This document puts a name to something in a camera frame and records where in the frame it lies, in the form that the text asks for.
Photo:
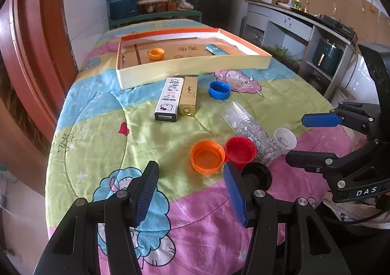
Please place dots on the white cartoon tin box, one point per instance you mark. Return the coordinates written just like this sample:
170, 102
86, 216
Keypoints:
169, 99

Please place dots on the grey gas cylinder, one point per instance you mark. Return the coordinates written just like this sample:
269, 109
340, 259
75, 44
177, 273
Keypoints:
243, 26

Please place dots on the wooden cutting board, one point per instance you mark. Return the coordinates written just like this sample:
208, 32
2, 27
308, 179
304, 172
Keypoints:
259, 1

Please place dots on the white bottle cap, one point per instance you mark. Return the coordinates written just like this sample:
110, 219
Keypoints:
285, 140

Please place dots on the gold rectangular box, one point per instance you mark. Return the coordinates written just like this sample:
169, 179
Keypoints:
188, 96

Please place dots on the teal cooking pot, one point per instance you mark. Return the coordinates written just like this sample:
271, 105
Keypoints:
326, 52

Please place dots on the red bottle cap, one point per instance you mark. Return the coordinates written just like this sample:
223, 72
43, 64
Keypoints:
240, 149

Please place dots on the white kitchen counter cabinet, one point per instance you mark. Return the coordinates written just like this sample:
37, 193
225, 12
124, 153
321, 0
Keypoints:
274, 19

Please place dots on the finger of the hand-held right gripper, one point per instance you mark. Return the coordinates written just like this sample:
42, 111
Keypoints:
323, 120
310, 160

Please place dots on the yellow green bottle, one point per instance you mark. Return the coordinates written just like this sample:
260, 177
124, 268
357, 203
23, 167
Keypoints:
297, 4

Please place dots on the small orange bottle cap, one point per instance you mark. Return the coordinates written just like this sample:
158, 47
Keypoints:
157, 53

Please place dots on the green potted plants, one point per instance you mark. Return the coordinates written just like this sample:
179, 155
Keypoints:
283, 52

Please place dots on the clear glitter plastic bottle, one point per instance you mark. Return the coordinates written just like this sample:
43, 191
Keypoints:
253, 133

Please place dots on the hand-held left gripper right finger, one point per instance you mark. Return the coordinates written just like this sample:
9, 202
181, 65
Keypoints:
234, 195

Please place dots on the large orange bottle cap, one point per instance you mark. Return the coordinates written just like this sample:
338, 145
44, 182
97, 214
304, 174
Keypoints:
207, 156

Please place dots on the cartoon sheep printed blanket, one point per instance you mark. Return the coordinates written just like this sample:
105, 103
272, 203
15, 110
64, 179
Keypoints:
106, 128

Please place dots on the amber glass bottle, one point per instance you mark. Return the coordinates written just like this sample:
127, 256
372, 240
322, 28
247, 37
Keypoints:
305, 6

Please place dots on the red-brown wooden door frame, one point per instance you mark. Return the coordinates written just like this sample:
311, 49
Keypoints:
33, 49

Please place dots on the black bottle cap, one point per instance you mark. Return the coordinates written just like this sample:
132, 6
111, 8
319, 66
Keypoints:
264, 171

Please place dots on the black gas stove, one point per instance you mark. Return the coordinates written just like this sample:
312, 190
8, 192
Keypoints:
338, 27

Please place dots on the orange-rimmed cardboard box tray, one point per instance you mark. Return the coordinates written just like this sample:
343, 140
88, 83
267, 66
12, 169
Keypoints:
182, 70

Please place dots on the blue bottle cap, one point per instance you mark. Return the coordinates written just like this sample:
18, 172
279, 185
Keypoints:
219, 90

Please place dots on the orange food container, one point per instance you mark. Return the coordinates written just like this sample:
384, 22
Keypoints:
147, 7
160, 6
172, 6

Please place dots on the teal small box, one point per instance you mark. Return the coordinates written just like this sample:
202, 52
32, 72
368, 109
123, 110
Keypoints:
214, 49

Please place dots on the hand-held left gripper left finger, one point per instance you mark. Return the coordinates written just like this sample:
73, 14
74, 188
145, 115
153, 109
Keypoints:
146, 195

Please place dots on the clear plastic bag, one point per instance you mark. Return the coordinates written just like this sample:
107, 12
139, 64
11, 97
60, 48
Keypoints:
184, 3

